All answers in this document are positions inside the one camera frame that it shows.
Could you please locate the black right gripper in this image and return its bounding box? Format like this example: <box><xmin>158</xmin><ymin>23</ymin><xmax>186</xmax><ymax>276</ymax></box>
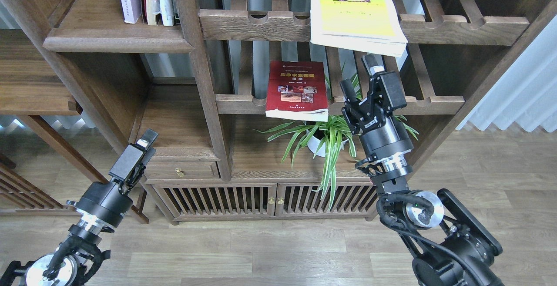
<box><xmin>340</xmin><ymin>54</ymin><xmax>413</xmax><ymax>165</ymax></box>

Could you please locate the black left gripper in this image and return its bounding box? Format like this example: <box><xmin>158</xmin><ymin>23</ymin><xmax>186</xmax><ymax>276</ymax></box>
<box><xmin>76</xmin><ymin>129</ymin><xmax>158</xmax><ymax>230</ymax></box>

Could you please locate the yellow cover book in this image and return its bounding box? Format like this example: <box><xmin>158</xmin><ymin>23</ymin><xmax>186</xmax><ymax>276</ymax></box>
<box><xmin>310</xmin><ymin>0</ymin><xmax>408</xmax><ymax>57</ymax></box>

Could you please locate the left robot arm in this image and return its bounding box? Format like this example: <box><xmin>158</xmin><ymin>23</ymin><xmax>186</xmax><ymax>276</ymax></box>
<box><xmin>1</xmin><ymin>129</ymin><xmax>158</xmax><ymax>286</ymax></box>

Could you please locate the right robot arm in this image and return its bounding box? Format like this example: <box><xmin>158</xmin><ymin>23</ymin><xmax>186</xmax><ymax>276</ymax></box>
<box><xmin>341</xmin><ymin>54</ymin><xmax>503</xmax><ymax>286</ymax></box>

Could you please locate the brass drawer knob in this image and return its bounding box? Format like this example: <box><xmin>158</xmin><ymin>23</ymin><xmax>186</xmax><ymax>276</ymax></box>
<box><xmin>175</xmin><ymin>168</ymin><xmax>185</xmax><ymax>178</ymax></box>

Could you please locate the green spider plant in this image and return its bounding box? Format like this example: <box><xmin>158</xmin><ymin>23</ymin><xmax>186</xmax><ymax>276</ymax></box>
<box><xmin>267</xmin><ymin>93</ymin><xmax>418</xmax><ymax>209</ymax></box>

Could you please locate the red cover book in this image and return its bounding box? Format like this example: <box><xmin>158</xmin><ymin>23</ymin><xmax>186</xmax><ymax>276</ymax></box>
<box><xmin>266</xmin><ymin>61</ymin><xmax>329</xmax><ymax>122</ymax></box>

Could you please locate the white plant pot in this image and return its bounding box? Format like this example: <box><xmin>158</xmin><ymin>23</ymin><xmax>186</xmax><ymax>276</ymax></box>
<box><xmin>308</xmin><ymin>131</ymin><xmax>328</xmax><ymax>157</ymax></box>

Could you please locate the dark wooden bookshelf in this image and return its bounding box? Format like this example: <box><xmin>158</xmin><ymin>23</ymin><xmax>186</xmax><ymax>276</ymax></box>
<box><xmin>0</xmin><ymin>0</ymin><xmax>557</xmax><ymax>226</ymax></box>

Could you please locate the wooden side table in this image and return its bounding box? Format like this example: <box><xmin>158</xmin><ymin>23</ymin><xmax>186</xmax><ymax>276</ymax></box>
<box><xmin>0</xmin><ymin>30</ymin><xmax>151</xmax><ymax>225</ymax></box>

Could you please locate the white curtain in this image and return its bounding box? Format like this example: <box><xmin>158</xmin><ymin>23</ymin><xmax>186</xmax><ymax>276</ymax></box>
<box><xmin>457</xmin><ymin>18</ymin><xmax>557</xmax><ymax>132</ymax></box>

